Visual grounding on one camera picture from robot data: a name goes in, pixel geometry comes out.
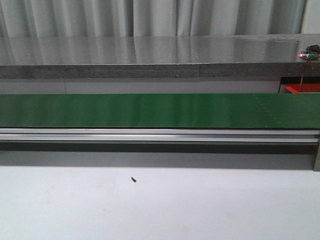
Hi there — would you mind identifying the aluminium conveyor frame rail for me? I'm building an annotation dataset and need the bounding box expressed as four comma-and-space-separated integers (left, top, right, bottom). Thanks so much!
0, 128, 320, 171

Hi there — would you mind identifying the grey stone counter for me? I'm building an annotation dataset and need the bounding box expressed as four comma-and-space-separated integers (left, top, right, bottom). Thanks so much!
0, 34, 320, 79

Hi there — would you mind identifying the circuit board with red LED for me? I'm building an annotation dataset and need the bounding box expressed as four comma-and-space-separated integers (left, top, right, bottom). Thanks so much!
297, 44, 320, 60

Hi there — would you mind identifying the red plastic tray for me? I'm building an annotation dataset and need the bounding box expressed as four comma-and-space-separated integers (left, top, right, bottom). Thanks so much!
285, 83, 320, 94

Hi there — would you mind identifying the green conveyor belt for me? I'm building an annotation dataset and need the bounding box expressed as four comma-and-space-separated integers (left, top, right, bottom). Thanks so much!
0, 93, 320, 129

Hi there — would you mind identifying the grey curtain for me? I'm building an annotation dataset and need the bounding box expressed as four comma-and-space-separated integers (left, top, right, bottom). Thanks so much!
0, 0, 306, 37

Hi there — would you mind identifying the red and black wire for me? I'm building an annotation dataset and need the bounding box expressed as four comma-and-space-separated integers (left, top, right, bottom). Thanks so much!
298, 58, 312, 93

